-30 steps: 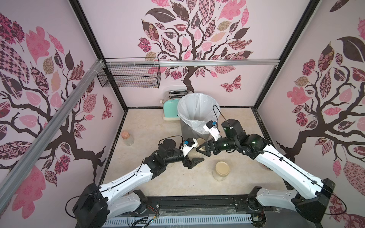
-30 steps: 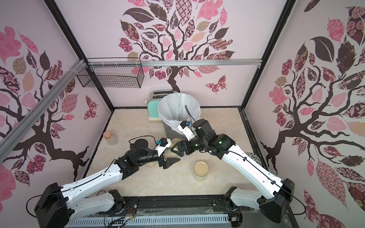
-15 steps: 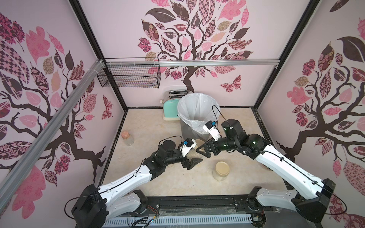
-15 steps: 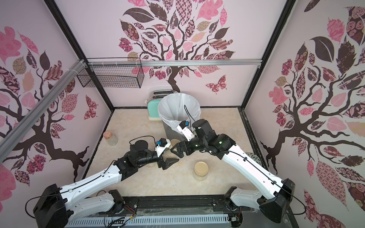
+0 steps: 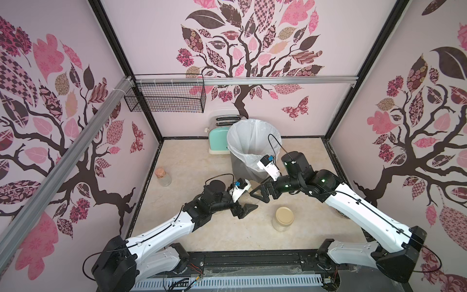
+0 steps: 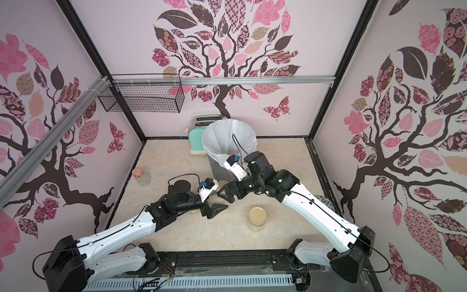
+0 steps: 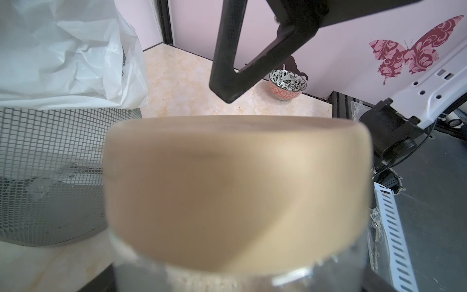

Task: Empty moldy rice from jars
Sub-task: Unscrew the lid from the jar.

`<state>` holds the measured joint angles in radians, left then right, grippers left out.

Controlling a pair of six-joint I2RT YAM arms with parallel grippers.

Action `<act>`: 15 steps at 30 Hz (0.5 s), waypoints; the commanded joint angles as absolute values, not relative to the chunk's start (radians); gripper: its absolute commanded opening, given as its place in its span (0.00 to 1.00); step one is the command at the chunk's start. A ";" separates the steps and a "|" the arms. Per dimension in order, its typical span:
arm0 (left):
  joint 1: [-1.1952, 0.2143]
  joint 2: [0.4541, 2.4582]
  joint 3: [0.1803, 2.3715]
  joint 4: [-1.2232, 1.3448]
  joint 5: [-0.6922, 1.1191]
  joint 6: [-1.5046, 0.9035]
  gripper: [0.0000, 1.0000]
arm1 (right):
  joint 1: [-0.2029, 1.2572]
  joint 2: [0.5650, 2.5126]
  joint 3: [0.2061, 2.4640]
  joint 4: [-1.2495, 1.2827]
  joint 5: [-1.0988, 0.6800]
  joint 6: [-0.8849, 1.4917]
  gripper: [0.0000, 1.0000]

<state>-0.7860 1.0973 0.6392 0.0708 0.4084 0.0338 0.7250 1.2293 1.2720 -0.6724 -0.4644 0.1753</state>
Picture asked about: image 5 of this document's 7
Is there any glass jar tan lid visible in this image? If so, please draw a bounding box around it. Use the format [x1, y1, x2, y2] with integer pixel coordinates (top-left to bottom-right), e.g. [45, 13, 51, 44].
[248, 183, 264, 202]
[272, 206, 294, 232]

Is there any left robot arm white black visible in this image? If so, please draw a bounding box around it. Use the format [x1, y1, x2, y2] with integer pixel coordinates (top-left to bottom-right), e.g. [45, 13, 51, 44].
[88, 178, 258, 292]

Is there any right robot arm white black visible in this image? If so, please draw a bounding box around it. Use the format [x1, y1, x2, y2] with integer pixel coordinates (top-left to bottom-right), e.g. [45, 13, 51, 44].
[251, 151, 426, 283]

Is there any small jar pink lid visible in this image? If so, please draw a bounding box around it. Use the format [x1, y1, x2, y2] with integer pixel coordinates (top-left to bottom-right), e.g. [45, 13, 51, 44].
[154, 167, 171, 187]

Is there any white trash bag liner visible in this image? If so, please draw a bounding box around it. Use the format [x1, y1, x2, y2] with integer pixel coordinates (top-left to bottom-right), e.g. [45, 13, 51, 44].
[227, 119, 282, 172]

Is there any mint green toaster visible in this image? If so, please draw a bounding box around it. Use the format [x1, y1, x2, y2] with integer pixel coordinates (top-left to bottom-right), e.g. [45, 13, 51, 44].
[206, 114, 242, 155]

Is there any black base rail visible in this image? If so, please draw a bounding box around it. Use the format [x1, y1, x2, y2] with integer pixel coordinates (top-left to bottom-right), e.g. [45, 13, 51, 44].
[96, 247, 413, 292]

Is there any white slotted cable duct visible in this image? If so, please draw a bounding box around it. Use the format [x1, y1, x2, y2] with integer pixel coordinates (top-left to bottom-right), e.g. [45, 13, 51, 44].
[131, 274, 323, 292]

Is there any aluminium rail back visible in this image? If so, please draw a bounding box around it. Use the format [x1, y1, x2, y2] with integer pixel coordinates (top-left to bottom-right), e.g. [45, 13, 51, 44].
[136, 75, 358, 86]

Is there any aluminium rail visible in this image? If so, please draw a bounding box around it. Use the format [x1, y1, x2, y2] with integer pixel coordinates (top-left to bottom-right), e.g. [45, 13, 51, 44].
[136, 75, 358, 86]
[1, 77, 133, 270]

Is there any black wire basket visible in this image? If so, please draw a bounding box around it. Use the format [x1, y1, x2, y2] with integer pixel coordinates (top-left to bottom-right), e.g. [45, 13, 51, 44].
[125, 73, 207, 113]

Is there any aluminium rail left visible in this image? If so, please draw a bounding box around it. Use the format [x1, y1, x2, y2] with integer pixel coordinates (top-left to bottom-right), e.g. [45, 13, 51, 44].
[1, 77, 133, 270]

